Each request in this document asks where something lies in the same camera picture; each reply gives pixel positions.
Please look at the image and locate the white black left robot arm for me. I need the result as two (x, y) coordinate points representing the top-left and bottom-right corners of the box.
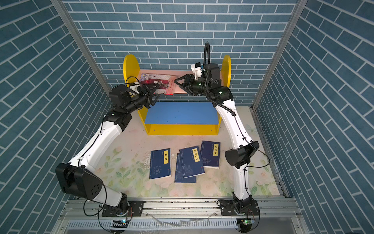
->
(56, 82), (159, 213)

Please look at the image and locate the green circuit board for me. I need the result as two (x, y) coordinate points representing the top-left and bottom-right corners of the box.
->
(111, 219), (130, 229)
(237, 218), (253, 234)

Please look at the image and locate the red illustrated cover book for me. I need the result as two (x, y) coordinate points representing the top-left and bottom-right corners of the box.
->
(140, 73), (177, 95)

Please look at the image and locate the aluminium front rail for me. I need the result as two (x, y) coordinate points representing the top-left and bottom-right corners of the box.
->
(60, 197), (302, 219)

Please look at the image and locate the left green circuit board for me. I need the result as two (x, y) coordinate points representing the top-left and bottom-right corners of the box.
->
(111, 219), (130, 229)

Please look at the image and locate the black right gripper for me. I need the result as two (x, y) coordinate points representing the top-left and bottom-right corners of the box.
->
(176, 77), (211, 98)

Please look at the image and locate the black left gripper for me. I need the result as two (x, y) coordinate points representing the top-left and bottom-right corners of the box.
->
(123, 85), (160, 115)

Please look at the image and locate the black corrugated right cable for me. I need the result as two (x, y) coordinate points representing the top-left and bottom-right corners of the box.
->
(203, 41), (237, 116)

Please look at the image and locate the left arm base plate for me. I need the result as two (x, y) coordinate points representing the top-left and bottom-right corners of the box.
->
(102, 200), (145, 217)

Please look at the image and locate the right green circuit board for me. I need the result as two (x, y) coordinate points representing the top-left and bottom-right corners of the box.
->
(237, 218), (253, 234)

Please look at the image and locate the yellow pink blue bookshelf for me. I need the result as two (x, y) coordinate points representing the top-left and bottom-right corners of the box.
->
(123, 55), (222, 136)

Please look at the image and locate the navy book far left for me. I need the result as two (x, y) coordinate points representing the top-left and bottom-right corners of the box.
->
(149, 148), (171, 179)

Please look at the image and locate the white slotted cable duct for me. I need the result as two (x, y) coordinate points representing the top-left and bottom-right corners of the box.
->
(67, 218), (238, 231)

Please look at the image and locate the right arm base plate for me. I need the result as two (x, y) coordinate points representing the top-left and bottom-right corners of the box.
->
(217, 198), (260, 216)

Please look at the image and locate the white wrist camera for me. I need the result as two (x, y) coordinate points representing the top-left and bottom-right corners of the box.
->
(191, 62), (203, 80)
(129, 82), (140, 94)

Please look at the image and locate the navy book yellow label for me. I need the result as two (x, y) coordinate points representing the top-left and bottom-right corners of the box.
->
(179, 146), (205, 178)

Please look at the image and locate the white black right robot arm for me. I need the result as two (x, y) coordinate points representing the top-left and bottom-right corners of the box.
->
(174, 62), (259, 214)

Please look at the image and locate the navy book right side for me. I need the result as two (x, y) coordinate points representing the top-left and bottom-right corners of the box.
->
(200, 140), (221, 169)

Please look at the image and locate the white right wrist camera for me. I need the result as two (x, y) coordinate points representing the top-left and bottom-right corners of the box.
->
(191, 62), (203, 80)

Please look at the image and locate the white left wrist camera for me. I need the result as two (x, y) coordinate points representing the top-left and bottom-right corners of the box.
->
(129, 82), (140, 94)

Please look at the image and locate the navy book bottom centre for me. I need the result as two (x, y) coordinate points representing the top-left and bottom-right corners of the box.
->
(174, 154), (197, 183)

